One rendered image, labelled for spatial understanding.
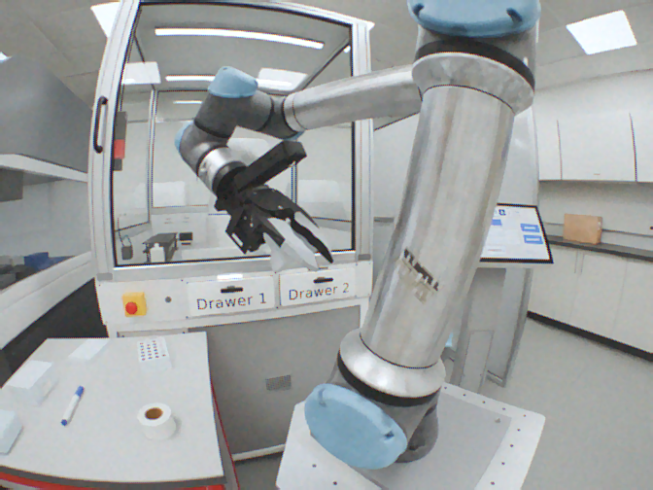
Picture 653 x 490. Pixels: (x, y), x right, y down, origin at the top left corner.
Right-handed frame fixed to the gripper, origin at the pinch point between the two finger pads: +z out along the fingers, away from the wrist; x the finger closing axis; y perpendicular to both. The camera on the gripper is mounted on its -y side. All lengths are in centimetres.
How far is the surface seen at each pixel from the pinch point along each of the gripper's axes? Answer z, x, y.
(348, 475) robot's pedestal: 27.0, 8.6, 20.7
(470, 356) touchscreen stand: 64, -87, 40
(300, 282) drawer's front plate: -13, -43, 42
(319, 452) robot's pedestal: 21.9, 6.5, 25.1
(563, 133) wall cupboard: 55, -306, -128
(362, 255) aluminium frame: -5, -65, 30
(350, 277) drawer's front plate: -3, -58, 37
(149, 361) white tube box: -17, 12, 51
